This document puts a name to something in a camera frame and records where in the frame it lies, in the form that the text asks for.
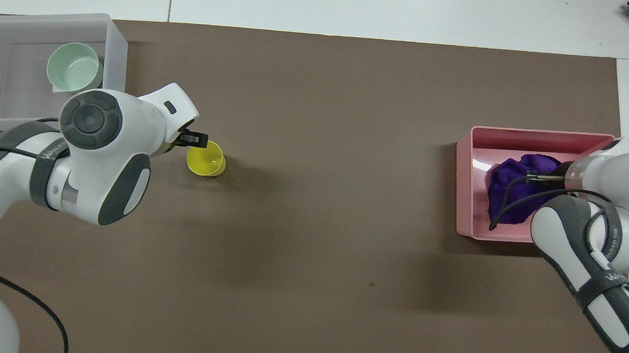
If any purple cloth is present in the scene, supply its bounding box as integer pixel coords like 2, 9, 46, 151
485, 151, 567, 228

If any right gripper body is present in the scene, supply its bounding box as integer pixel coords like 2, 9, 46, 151
548, 159, 574, 192

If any white translucent plastic box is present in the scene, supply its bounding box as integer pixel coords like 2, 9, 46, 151
0, 8, 131, 138

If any black cable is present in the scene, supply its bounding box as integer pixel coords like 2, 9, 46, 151
488, 172, 617, 239
0, 146, 80, 353

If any pink plastic box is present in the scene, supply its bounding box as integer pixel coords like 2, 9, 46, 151
451, 124, 617, 248

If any pale green cup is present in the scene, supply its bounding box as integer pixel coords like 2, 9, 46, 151
45, 40, 106, 96

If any yellow cup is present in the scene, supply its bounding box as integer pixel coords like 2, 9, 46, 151
185, 139, 228, 179

